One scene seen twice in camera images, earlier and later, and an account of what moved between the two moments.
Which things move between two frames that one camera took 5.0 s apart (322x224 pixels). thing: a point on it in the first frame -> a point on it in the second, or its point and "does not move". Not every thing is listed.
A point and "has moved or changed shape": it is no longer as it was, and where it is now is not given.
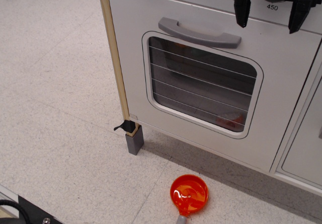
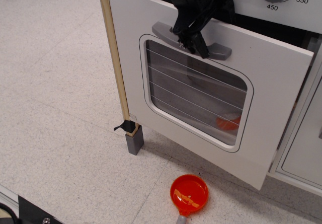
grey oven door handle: x=223 y=40 -> x=165 y=31
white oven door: x=191 y=71 has moved or changed shape
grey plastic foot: x=135 y=143 does not move
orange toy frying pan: x=188 y=194 does not move
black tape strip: x=128 y=126 does not move
